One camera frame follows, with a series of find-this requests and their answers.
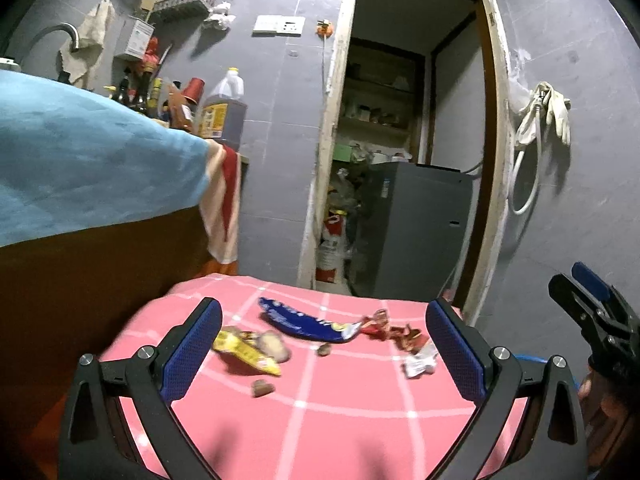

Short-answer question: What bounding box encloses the red cream striped cloth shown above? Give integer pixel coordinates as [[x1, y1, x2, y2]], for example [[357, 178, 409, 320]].
[[200, 140, 242, 271]]

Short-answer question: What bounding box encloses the white hose loop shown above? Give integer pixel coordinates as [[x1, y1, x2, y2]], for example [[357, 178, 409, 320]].
[[506, 104, 544, 217]]

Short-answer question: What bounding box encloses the light blue towel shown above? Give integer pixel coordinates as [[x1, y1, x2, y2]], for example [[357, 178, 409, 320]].
[[1, 72, 210, 246]]

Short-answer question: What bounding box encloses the brown wooden cabinet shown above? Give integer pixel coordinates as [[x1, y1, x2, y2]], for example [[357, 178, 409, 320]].
[[1, 207, 215, 479]]

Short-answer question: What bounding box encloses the yellow snack wrapper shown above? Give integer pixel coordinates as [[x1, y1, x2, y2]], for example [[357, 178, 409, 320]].
[[212, 330, 281, 377]]

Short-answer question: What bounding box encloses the small white wrapper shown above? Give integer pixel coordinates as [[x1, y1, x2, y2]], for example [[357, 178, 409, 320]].
[[402, 340, 438, 379]]

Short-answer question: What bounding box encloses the red torn wrapper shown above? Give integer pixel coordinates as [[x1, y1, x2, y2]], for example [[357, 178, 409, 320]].
[[359, 309, 430, 354]]

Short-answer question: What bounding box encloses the red paper cup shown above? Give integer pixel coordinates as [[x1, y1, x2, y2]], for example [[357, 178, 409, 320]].
[[182, 77, 205, 105]]

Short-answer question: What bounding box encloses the beige hanging rag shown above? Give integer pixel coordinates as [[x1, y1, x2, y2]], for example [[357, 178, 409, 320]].
[[60, 0, 115, 89]]

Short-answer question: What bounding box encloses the dark glass bottle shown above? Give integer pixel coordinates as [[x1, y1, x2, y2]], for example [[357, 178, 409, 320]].
[[130, 56, 156, 115]]

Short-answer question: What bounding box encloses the white rubber glove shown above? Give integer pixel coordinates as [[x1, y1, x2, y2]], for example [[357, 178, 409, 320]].
[[514, 81, 570, 151]]

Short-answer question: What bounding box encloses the white red sack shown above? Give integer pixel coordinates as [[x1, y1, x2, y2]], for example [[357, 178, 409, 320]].
[[314, 208, 347, 284]]

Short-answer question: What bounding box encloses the small brown shell piece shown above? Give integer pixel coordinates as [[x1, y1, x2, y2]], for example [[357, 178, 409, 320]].
[[317, 344, 332, 356]]

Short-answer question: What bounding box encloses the green box on shelf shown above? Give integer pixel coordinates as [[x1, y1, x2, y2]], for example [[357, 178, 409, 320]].
[[332, 143, 352, 162]]

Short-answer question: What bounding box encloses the brown peel piece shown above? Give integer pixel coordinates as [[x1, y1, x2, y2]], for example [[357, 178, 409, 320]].
[[257, 330, 291, 364]]

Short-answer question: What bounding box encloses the person's right hand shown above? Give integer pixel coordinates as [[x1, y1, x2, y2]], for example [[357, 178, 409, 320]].
[[578, 368, 639, 474]]

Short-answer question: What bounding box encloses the white wall switch plate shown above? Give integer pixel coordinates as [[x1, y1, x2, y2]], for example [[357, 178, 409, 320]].
[[252, 15, 306, 36]]

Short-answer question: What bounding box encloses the metal faucet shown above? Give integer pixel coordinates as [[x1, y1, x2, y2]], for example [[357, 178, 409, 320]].
[[22, 22, 83, 66]]

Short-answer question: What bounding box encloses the blue plastic basin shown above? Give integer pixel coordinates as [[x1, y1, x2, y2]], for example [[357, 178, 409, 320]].
[[514, 353, 582, 394]]

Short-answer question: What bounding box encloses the pink checkered tablecloth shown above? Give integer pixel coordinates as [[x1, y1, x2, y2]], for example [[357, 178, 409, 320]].
[[104, 274, 474, 479]]

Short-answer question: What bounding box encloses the brown nut shell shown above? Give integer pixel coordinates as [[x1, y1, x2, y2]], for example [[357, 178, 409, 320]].
[[252, 379, 276, 398]]

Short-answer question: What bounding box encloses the wire wall rack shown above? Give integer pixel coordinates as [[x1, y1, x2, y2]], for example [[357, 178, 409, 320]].
[[150, 0, 216, 23]]

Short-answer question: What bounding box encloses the blue snack wrapper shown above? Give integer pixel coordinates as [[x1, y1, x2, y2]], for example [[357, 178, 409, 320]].
[[258, 297, 362, 344]]

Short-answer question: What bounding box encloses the orange wall hook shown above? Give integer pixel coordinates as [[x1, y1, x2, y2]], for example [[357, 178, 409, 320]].
[[316, 20, 334, 40]]

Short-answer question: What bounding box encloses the large soy sauce jug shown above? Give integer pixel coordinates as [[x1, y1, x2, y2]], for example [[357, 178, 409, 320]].
[[196, 67, 247, 152]]

